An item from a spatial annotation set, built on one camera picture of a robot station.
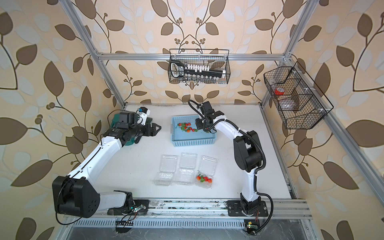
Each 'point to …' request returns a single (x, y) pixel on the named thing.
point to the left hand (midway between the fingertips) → (152, 125)
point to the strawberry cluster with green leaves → (185, 127)
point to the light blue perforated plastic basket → (185, 133)
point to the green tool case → (114, 121)
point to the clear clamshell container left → (168, 166)
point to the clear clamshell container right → (204, 176)
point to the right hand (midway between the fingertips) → (199, 124)
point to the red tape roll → (279, 91)
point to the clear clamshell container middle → (188, 162)
